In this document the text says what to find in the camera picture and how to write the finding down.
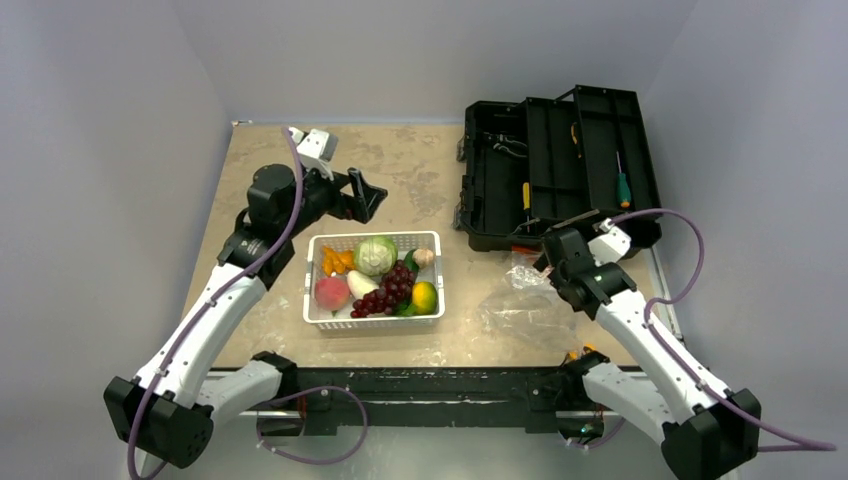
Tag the yellow handled screwdriver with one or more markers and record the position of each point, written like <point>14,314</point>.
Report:
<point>526,203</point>

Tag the white radish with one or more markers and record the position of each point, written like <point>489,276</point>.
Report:
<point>360,284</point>

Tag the green cucumber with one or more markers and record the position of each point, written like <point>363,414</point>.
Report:
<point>410,263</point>

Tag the green handled screwdriver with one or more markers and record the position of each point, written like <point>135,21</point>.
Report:
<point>623,190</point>

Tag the purple grape bunch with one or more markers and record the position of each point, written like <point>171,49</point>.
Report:
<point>391,298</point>

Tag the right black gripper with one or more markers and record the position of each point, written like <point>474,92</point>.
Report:
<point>574,225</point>

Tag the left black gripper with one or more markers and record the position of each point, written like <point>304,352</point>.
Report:
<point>359,205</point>

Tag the white plastic basket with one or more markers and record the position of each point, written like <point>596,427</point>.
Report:
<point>342,319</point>

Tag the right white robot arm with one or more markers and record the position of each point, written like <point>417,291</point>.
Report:
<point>704,428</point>

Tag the pink peach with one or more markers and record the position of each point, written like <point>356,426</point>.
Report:
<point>331,293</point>

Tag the garlic bulb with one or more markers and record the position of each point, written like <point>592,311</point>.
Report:
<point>423,257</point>

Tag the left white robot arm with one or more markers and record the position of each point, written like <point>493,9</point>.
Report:
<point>168,412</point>

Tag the black open toolbox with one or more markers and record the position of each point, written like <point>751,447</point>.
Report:
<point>564,190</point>

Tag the black pliers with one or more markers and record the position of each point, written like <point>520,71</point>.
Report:
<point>507,145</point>

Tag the yellow black tool in tray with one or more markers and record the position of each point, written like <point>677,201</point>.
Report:
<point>574,133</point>

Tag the clear zip top bag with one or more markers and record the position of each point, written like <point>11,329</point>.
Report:
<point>524,306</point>

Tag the black base frame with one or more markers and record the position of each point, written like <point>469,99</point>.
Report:
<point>526,398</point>

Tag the orange fruit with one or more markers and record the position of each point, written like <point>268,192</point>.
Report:
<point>424,298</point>

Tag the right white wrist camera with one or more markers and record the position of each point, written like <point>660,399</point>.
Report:
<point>611,245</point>

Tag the green cabbage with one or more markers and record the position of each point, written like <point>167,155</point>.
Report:
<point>375,256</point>

